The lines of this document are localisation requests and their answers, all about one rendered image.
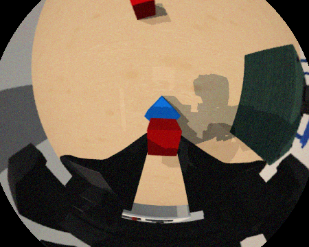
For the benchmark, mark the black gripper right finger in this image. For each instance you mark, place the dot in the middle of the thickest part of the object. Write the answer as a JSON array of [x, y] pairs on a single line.
[[205, 177]]

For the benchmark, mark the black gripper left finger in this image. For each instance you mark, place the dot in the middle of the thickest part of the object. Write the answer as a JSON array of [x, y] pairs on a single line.
[[119, 174]]

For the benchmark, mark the blue cube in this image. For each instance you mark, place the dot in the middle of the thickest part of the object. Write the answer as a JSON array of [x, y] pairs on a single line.
[[162, 109]]

